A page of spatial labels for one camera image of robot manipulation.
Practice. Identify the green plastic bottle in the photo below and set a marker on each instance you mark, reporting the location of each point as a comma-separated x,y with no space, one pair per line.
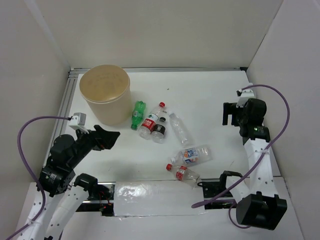
137,114

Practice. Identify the blue orange label bottle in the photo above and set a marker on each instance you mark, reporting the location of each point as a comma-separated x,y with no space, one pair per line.
192,156

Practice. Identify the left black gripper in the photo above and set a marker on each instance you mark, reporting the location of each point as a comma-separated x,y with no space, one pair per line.
107,138

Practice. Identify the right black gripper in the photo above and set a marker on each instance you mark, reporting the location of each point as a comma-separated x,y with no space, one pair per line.
227,107

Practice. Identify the clear unlabelled plastic bottle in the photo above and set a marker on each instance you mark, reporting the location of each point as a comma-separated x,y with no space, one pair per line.
180,130

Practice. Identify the red label red cap bottle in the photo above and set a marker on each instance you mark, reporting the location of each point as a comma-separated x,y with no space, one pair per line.
150,121

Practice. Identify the red cap crushed bottle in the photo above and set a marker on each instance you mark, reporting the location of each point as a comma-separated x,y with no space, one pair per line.
183,174

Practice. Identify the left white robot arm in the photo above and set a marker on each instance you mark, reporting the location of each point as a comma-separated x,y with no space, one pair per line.
60,192

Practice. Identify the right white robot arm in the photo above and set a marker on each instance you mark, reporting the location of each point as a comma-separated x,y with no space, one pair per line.
258,203

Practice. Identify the black label clear bottle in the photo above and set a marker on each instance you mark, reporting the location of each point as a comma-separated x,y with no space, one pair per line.
159,130

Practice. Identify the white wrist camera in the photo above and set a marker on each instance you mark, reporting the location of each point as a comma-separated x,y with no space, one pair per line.
77,122
244,96

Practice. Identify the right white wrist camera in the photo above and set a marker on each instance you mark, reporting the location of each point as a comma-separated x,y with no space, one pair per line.
244,96

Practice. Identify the silver foil sheet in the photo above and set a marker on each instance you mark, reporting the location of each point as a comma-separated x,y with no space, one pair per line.
156,198

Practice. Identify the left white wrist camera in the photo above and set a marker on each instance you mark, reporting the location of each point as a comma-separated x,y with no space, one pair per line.
77,122

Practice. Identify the beige cylindrical bin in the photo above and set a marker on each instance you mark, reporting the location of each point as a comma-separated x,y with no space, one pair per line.
106,89

